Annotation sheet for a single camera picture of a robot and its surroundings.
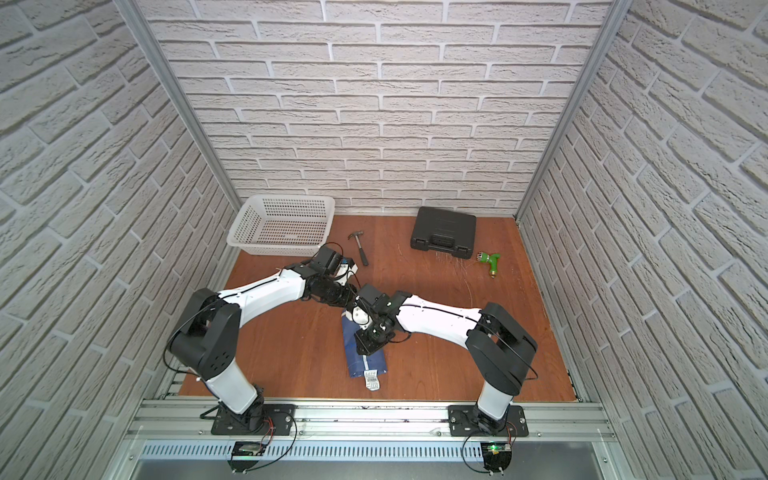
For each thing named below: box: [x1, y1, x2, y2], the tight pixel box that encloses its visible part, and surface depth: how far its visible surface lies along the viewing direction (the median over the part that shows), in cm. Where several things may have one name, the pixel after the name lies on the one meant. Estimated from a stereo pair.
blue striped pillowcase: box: [342, 311, 388, 391], surface depth 81 cm
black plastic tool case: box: [410, 206, 477, 259], surface depth 109 cm
